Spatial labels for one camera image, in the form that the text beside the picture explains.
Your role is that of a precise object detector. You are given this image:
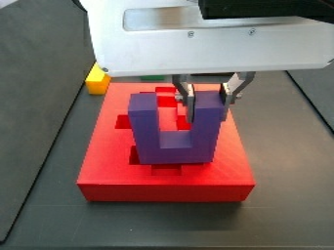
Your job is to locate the purple U-shaped block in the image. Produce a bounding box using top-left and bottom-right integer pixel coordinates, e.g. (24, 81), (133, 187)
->
(128, 91), (223, 164)

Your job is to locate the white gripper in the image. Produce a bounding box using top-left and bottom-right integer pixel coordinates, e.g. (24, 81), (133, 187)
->
(80, 0), (334, 123)

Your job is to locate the green S-shaped block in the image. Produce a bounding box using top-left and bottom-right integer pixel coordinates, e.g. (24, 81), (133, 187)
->
(139, 75), (166, 81)

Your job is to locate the red puzzle board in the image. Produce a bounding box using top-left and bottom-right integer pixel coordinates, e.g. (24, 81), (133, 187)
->
(77, 83), (255, 202)

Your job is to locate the yellow long block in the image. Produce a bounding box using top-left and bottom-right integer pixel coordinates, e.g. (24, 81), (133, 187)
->
(84, 63), (111, 95)

